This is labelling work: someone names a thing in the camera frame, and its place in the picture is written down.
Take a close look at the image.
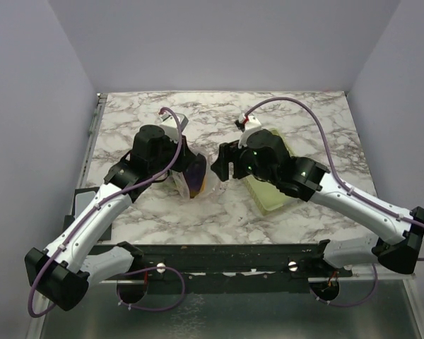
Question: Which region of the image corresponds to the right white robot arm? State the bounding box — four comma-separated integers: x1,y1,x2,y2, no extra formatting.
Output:
211,129,424,276

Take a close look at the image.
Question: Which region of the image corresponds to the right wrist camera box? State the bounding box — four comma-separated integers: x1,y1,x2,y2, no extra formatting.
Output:
235,114,262,145

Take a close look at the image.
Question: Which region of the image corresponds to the clear zip top bag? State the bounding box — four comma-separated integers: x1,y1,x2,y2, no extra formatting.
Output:
167,152,220,200

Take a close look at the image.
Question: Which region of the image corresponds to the dark purple toy eggplant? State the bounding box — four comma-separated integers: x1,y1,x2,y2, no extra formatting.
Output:
184,154,207,198

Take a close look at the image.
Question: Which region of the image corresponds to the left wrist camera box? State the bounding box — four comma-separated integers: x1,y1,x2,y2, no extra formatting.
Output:
158,112,189,142

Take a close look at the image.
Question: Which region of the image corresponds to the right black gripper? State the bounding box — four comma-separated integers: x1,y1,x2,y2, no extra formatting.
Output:
210,139,277,186

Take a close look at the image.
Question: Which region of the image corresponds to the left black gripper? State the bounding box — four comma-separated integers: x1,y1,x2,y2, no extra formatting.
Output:
150,133,197,175

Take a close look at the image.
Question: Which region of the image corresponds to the green perforated plastic basket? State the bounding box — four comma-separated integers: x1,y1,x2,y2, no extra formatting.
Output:
243,127,298,215

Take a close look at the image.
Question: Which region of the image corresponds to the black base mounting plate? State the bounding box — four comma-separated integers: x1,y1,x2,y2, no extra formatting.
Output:
102,243,354,294

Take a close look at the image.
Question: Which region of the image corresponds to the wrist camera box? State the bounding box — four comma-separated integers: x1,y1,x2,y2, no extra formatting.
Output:
158,112,189,142
235,114,262,145

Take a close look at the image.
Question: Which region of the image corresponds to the yellow toy bell pepper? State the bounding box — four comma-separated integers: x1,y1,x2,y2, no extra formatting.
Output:
199,175,209,195

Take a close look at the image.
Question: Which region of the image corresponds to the aluminium frame rail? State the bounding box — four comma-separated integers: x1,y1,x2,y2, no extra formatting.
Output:
82,254,412,285

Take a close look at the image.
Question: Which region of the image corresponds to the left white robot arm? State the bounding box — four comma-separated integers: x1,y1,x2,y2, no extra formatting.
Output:
24,124,187,318

